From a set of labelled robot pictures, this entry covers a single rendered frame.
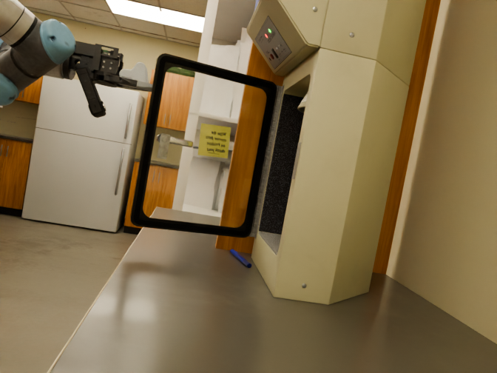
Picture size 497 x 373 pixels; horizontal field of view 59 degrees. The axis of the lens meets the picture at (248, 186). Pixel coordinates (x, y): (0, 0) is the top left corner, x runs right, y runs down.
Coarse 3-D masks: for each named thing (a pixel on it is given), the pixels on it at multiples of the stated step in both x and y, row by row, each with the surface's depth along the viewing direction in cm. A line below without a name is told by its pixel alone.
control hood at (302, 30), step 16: (272, 0) 82; (288, 0) 80; (304, 0) 80; (320, 0) 80; (256, 16) 96; (272, 16) 87; (288, 16) 80; (304, 16) 80; (320, 16) 81; (256, 32) 103; (288, 32) 85; (304, 32) 80; (320, 32) 81; (304, 48) 84; (288, 64) 98
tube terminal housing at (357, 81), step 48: (336, 0) 81; (384, 0) 82; (336, 48) 81; (384, 48) 84; (336, 96) 82; (384, 96) 88; (336, 144) 83; (384, 144) 93; (336, 192) 84; (384, 192) 98; (288, 240) 83; (336, 240) 84; (288, 288) 84; (336, 288) 86
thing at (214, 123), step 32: (192, 96) 104; (224, 96) 106; (256, 96) 109; (160, 128) 102; (192, 128) 104; (224, 128) 107; (256, 128) 110; (160, 160) 102; (192, 160) 105; (224, 160) 108; (160, 192) 103; (192, 192) 106; (224, 192) 109; (224, 224) 110
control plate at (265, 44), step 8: (264, 24) 94; (272, 24) 90; (264, 32) 98; (272, 32) 93; (256, 40) 107; (264, 40) 101; (272, 40) 96; (280, 40) 91; (264, 48) 105; (280, 48) 95; (288, 48) 90; (280, 56) 98; (272, 64) 108
